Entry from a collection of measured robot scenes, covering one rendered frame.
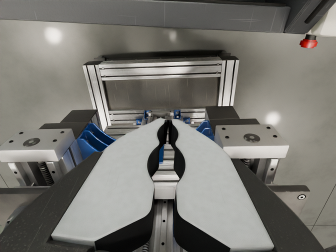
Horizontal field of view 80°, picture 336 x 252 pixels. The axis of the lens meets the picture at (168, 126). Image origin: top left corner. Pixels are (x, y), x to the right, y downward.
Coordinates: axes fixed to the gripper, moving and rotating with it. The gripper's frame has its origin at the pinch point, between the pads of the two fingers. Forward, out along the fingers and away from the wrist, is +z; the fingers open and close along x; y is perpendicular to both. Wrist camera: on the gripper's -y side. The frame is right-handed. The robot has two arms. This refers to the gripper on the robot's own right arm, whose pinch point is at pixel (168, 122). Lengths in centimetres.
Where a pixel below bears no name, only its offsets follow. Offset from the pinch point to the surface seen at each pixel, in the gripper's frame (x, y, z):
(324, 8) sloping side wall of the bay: 22.1, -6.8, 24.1
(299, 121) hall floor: 97, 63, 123
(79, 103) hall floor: -66, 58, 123
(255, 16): 13.6, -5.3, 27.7
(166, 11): -1.2, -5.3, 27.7
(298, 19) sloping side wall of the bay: 19.7, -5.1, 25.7
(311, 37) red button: 33, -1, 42
